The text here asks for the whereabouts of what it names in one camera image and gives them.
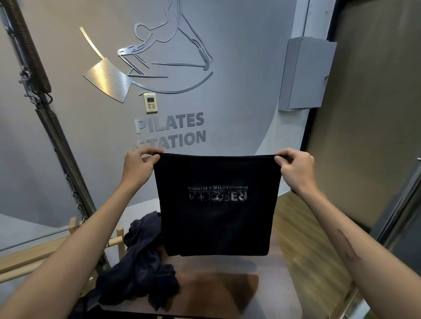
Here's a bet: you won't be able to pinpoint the person's left hand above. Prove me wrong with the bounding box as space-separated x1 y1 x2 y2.
120 146 164 190

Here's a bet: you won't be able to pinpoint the person's right hand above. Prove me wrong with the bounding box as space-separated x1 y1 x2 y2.
274 148 320 195

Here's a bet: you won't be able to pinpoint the dark navy towel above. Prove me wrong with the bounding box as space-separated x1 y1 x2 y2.
123 211 164 263
95 249 181 311
153 152 283 258

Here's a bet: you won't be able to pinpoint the person's right forearm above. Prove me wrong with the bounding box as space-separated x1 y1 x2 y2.
291 184 421 319

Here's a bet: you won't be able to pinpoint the person's left forearm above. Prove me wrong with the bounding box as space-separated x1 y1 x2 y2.
0 179 145 319

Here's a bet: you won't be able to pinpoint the long metal coil spring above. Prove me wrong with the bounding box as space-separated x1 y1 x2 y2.
6 0 53 93
35 106 91 227

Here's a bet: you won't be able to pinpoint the brown wooden side table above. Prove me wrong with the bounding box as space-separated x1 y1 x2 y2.
98 227 303 319

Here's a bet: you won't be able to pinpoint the wooden roll bar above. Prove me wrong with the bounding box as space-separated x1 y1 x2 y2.
0 235 125 285

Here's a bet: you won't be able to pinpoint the grey wall letters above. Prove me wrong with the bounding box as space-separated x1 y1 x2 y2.
134 112 207 152

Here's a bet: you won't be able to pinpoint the white wall thermostat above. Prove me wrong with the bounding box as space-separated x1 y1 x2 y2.
142 93 158 114

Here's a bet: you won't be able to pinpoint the metal wall logo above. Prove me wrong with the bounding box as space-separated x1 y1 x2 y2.
78 0 214 104

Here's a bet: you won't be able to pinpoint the grey wall cabinet box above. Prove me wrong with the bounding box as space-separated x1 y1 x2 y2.
278 36 338 112

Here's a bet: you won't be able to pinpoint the brown blind with black frame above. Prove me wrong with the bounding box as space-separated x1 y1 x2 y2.
304 0 421 227

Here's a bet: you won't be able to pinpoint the wooden tower frame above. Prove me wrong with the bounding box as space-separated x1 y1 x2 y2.
0 216 125 273

